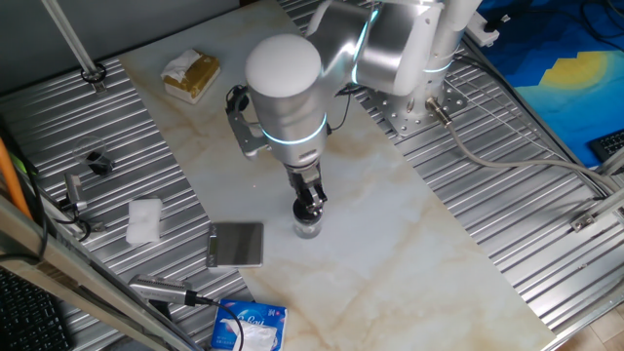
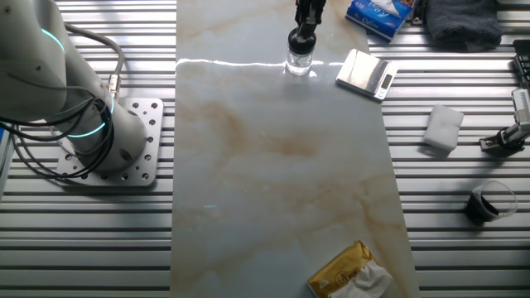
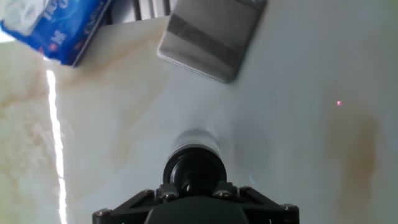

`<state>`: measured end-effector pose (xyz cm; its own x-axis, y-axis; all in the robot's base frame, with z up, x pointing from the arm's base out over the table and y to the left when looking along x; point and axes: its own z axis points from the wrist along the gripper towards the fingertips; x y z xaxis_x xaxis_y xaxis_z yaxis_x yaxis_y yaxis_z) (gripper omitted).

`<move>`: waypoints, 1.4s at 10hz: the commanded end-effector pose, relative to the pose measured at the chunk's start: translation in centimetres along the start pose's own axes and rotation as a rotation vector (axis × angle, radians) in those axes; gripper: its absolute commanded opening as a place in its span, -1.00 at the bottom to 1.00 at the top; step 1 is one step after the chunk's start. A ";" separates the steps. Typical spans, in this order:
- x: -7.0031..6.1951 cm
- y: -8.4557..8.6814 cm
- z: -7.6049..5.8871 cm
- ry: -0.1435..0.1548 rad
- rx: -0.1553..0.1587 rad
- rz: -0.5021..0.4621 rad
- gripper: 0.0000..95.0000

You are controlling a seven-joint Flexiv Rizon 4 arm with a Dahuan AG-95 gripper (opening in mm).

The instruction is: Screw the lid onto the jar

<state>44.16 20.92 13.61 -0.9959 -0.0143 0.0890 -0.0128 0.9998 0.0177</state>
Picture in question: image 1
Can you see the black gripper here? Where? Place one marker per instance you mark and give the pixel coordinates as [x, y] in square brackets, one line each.
[303, 178]

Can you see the black lid with white applicator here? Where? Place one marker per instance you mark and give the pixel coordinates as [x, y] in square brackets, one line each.
[304, 214]

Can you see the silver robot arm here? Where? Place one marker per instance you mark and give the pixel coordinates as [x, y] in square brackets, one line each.
[287, 97]

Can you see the clear glass jar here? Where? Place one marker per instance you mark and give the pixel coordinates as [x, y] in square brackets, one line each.
[308, 230]

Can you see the silver digital pocket scale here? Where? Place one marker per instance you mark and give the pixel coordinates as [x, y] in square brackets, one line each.
[236, 244]

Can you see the blue tissue pack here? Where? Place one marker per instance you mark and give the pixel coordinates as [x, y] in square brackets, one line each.
[253, 317]

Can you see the small black object in cup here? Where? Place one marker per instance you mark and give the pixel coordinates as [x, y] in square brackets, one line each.
[100, 165]

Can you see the clear plastic cup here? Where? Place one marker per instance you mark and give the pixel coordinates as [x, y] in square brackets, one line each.
[85, 146]

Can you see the white power strip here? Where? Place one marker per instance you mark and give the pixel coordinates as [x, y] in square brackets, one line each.
[480, 31]

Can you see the blue and yellow mat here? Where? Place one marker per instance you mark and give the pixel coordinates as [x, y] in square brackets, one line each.
[560, 97]

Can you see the aluminium pole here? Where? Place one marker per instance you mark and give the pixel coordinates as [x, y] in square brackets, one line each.
[72, 39]

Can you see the orange pole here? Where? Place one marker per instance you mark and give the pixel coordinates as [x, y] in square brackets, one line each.
[9, 175]

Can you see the black computer keyboard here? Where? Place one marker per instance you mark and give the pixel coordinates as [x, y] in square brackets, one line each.
[29, 317]
[609, 144]

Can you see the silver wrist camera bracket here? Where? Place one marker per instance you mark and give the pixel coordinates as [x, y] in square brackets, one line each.
[246, 136]

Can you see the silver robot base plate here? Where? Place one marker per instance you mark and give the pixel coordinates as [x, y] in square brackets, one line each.
[404, 124]

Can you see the aluminium frame bar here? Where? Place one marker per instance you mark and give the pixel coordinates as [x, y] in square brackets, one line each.
[73, 280]

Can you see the small metal corner bracket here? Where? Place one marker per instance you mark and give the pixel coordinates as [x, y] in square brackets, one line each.
[582, 222]

